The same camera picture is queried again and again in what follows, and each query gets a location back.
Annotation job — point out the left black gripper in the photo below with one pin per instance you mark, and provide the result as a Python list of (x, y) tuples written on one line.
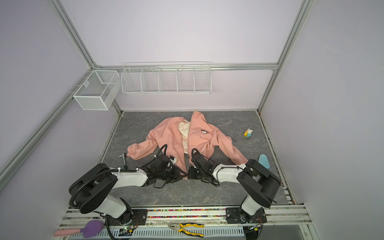
[(176, 176)]

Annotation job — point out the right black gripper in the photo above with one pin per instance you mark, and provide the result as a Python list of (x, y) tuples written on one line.
[(191, 172)]

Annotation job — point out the pink Snoopy zip jacket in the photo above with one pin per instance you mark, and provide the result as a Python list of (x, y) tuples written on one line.
[(181, 136)]

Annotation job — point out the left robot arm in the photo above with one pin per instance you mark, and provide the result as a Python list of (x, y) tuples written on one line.
[(91, 192)]

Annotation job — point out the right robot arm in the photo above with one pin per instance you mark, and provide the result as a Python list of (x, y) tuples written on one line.
[(260, 184)]

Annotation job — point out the teal silicone spatula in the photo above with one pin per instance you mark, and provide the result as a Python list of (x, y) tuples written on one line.
[(263, 160)]

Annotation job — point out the small green circuit board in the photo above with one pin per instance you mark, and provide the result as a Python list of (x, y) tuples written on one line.
[(125, 232)]

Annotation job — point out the purple pink silicone spatula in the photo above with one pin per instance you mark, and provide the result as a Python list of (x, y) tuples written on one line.
[(90, 230)]

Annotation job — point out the white mesh box basket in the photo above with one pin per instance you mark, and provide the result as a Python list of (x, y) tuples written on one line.
[(99, 90)]

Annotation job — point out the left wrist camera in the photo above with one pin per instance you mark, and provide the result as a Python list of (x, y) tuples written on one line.
[(173, 160)]

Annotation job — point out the green handled tool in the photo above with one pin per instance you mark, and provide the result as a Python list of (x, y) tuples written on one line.
[(124, 158)]

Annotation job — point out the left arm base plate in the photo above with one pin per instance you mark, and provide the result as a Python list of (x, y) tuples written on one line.
[(135, 217)]

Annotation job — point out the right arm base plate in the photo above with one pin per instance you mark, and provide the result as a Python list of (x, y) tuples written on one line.
[(239, 216)]

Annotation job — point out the white slotted cable duct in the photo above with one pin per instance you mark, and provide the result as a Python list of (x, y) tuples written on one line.
[(168, 233)]

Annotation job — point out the white wire shelf basket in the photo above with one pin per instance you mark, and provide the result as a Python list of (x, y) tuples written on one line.
[(167, 78)]

